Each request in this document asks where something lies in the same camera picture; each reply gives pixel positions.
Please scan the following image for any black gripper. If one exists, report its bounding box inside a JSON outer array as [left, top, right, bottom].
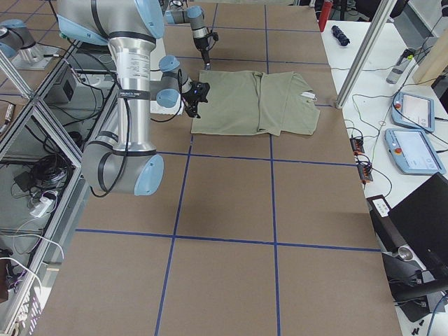
[[182, 92, 208, 119], [194, 36, 212, 69]]

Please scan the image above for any olive green long-sleeve shirt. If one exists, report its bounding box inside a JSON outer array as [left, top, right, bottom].
[[191, 71, 320, 136]]

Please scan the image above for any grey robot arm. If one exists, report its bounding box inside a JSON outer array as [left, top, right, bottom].
[[164, 6, 219, 70], [57, 1, 211, 197]]

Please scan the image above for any red bottle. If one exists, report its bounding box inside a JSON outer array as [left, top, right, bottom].
[[318, 0, 333, 32]]

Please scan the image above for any dark folded umbrella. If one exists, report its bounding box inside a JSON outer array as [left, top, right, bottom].
[[331, 25, 350, 47]]

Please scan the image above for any far orange connector block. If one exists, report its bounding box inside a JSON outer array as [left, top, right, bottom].
[[349, 136, 365, 155]]

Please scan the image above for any orange connector block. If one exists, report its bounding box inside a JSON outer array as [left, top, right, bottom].
[[356, 161, 373, 185], [349, 136, 365, 155]]

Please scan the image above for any white power adapter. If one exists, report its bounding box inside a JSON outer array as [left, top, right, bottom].
[[29, 196, 55, 218]]

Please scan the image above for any near orange connector block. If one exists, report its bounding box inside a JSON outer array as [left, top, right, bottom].
[[356, 161, 373, 185]]

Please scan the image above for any far blue teach pendant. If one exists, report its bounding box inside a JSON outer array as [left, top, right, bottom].
[[391, 92, 435, 133]]

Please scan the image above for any blue teach pendant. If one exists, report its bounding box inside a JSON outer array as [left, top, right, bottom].
[[384, 128, 447, 176], [391, 92, 435, 133]]

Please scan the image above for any near blue teach pendant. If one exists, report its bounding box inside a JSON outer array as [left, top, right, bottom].
[[384, 128, 447, 176]]

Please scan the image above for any black laptop computer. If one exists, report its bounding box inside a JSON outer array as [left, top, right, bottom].
[[367, 173, 447, 279]]

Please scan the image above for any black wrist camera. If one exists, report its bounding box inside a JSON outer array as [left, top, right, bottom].
[[188, 81, 210, 102]]

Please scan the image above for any aluminium frame rail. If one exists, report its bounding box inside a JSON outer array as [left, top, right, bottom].
[[335, 0, 396, 109]]

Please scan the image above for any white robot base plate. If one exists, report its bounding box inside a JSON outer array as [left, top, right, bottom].
[[11, 44, 62, 71]]

